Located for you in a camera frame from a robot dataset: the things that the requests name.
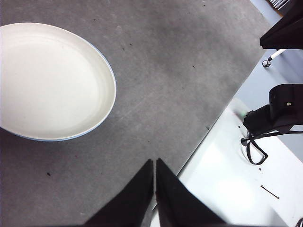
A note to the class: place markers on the black furniture piece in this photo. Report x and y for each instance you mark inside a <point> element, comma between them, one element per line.
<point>284,35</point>

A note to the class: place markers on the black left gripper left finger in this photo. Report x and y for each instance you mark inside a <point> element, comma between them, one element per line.
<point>135,201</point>

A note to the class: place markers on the white round plate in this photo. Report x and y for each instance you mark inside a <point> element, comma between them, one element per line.
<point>52,80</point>

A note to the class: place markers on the grey ribbed metal object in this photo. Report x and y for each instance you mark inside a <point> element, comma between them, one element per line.
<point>279,3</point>

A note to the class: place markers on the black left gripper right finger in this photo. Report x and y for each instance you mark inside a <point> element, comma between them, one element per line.
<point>175,203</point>

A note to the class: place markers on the thin black pin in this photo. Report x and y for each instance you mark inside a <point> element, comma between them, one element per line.
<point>270,192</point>

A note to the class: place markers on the white leg with caster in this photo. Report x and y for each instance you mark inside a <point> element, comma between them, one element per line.
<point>275,55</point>

